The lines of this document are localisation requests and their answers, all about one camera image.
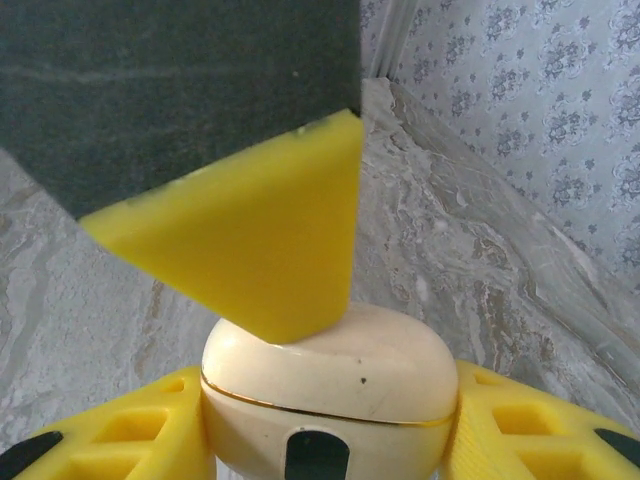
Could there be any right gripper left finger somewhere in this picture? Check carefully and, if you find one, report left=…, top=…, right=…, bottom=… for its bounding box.
left=0, top=364, right=214, bottom=480

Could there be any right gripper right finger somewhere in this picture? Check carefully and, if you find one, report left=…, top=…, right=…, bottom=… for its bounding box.
left=451, top=359, right=640, bottom=480

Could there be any cream charging case gold rim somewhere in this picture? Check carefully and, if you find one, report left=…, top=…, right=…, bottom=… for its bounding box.
left=199, top=301, right=461, bottom=480

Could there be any aluminium frame post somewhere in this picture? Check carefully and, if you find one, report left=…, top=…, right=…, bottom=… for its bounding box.
left=370, top=0, right=417, bottom=82

